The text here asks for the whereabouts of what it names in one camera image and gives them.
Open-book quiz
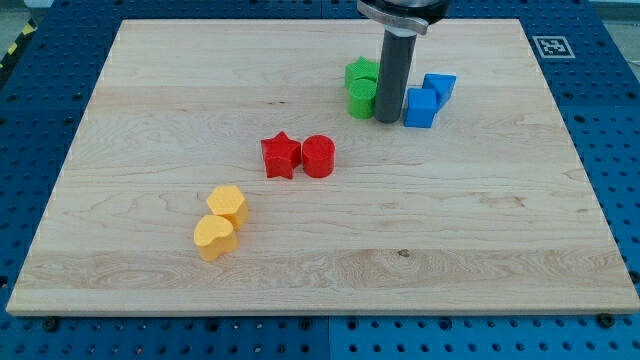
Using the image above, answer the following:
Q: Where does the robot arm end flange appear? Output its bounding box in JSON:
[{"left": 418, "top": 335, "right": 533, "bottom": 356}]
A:
[{"left": 356, "top": 0, "right": 451, "bottom": 35}]

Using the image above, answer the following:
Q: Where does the red cylinder block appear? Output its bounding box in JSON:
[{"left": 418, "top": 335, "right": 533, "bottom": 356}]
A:
[{"left": 302, "top": 134, "right": 335, "bottom": 178}]

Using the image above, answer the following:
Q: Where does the red star block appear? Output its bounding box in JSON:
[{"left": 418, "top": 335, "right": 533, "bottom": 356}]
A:
[{"left": 261, "top": 131, "right": 302, "bottom": 179}]

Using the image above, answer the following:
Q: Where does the yellow hexagon block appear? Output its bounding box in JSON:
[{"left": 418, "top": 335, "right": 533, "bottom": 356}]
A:
[{"left": 206, "top": 185, "right": 249, "bottom": 230}]

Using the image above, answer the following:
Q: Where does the green cylinder block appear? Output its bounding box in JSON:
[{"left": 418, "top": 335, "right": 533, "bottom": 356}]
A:
[{"left": 348, "top": 79, "right": 377, "bottom": 119}]

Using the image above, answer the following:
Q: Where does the wooden board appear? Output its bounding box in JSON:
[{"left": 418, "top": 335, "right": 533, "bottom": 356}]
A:
[{"left": 7, "top": 19, "right": 639, "bottom": 317}]

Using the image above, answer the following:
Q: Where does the green star block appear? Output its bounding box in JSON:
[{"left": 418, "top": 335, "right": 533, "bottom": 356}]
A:
[{"left": 344, "top": 57, "right": 379, "bottom": 89}]

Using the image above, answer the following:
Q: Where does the yellow heart block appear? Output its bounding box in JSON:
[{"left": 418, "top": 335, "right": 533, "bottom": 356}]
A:
[{"left": 193, "top": 215, "right": 239, "bottom": 261}]

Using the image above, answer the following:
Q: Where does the blue cube block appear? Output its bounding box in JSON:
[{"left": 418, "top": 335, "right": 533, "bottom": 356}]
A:
[{"left": 404, "top": 88, "right": 438, "bottom": 128}]

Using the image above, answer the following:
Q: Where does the grey cylindrical pointer tool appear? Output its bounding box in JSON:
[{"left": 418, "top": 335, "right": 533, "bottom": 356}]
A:
[{"left": 374, "top": 26, "right": 417, "bottom": 123}]

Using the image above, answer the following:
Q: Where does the blue triangular block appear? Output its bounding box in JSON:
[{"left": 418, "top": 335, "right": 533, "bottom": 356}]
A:
[{"left": 422, "top": 73, "right": 457, "bottom": 109}]

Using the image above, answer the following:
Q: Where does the fiducial marker tag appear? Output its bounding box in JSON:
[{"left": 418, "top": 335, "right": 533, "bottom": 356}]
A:
[{"left": 533, "top": 35, "right": 575, "bottom": 59}]

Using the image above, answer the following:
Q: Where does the black bolt left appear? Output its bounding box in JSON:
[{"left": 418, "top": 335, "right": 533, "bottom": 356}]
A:
[{"left": 42, "top": 317, "right": 60, "bottom": 333}]

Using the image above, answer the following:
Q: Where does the black bolt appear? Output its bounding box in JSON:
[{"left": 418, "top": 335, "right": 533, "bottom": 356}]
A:
[
  {"left": 596, "top": 313, "right": 616, "bottom": 329},
  {"left": 42, "top": 317, "right": 60, "bottom": 333}
]

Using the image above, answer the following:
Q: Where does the black bolt right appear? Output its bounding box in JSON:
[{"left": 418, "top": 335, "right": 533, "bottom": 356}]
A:
[{"left": 596, "top": 313, "right": 616, "bottom": 329}]

